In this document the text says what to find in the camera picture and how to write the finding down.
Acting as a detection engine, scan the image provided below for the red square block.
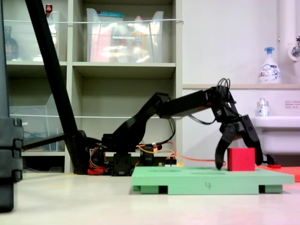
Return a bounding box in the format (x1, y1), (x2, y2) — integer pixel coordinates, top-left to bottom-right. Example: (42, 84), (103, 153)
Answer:
(227, 147), (256, 172)

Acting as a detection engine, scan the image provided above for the orange block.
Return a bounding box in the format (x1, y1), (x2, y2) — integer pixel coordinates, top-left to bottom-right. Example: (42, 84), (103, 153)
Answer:
(257, 165), (300, 183)

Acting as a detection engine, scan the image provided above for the white sink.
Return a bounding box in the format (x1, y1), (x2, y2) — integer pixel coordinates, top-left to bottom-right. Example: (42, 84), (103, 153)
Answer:
(250, 115), (300, 156)

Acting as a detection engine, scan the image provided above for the black and red clamp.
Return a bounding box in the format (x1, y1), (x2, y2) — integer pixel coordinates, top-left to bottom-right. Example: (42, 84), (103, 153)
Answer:
(263, 153), (282, 170)

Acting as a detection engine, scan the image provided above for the small clear sanitizer bottle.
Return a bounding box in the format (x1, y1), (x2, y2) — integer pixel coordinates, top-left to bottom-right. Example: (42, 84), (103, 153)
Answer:
(255, 97), (271, 118)

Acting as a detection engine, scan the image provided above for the green shape board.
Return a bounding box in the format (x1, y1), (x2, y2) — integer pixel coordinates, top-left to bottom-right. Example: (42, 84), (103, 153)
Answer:
(131, 165), (295, 195)

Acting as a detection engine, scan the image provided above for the white pump soap bottle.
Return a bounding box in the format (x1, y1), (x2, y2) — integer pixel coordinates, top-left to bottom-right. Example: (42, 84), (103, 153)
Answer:
(258, 46), (282, 84)

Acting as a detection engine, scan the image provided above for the small circuit board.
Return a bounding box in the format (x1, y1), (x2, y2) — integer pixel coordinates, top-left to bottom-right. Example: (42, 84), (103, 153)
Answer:
(157, 157), (178, 168)

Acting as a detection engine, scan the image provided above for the metal faucet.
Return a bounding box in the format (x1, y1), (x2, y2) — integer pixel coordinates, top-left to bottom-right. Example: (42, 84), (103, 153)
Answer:
(287, 35), (300, 62)

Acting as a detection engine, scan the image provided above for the beige shelf unit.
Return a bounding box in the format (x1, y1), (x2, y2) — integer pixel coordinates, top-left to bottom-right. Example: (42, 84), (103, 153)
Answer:
(0, 0), (184, 174)

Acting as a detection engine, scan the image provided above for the orange spray bottle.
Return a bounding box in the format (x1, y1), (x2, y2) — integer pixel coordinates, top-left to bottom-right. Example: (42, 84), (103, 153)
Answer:
(130, 15), (147, 63)

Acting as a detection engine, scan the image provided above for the red base clamp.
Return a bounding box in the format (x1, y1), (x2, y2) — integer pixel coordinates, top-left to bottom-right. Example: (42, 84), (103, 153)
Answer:
(87, 166), (105, 176)

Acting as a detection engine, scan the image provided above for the large clear plastic bin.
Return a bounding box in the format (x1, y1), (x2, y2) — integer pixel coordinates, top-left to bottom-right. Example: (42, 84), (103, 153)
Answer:
(86, 7), (165, 64)

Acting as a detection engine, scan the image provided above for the black tripod leg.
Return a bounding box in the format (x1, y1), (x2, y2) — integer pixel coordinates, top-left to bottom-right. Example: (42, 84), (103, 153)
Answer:
(24, 0), (91, 175)
(0, 0), (11, 118)

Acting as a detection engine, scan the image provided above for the black tripod brace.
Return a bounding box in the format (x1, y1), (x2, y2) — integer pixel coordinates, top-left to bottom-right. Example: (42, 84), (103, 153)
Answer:
(22, 133), (68, 151)

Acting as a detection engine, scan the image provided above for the clear file holder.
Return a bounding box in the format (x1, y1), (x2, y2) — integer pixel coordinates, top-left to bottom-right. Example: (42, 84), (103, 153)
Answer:
(9, 93), (67, 153)

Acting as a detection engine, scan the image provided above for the notched black stack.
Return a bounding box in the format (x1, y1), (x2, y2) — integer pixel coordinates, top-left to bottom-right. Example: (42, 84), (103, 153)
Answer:
(0, 117), (24, 213)

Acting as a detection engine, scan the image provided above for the dark glass bottle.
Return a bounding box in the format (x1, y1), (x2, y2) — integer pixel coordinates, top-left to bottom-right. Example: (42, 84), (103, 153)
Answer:
(3, 25), (20, 61)

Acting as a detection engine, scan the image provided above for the black wire loop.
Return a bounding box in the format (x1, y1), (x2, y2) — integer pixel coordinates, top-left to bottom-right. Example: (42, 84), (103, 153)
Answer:
(216, 78), (236, 105)
(189, 113), (217, 126)

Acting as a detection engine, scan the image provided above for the orange wire loop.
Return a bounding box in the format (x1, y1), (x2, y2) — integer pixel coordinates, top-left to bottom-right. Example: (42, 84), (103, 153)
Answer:
(135, 141), (227, 166)

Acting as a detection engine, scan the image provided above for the black wire bundle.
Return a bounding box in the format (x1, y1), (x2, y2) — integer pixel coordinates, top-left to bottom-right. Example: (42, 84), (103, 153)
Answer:
(150, 118), (177, 149)

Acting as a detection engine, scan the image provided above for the thin orange wire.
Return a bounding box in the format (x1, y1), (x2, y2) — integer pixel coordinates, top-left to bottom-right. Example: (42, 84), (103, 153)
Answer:
(90, 146), (105, 168)

